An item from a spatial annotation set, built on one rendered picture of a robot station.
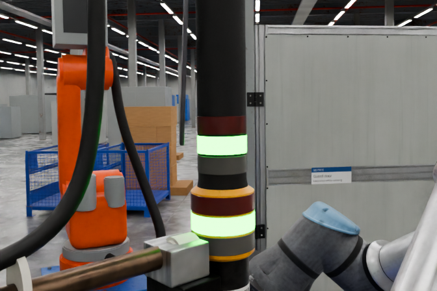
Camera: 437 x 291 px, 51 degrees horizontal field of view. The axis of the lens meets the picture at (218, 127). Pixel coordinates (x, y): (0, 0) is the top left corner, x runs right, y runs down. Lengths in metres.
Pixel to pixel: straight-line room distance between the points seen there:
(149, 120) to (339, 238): 7.41
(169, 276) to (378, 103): 2.11
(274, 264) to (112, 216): 3.23
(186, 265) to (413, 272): 0.37
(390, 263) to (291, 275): 0.20
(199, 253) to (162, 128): 7.99
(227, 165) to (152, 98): 10.59
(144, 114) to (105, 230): 4.40
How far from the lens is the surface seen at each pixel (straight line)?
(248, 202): 0.30
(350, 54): 2.29
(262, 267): 1.05
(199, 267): 0.29
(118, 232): 4.24
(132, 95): 10.99
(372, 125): 2.33
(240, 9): 0.30
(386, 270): 1.03
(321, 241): 1.03
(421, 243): 0.64
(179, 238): 0.29
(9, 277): 0.26
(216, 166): 0.29
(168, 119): 8.21
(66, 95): 4.25
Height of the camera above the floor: 1.63
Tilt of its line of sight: 3 degrees down
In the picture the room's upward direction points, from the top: 1 degrees counter-clockwise
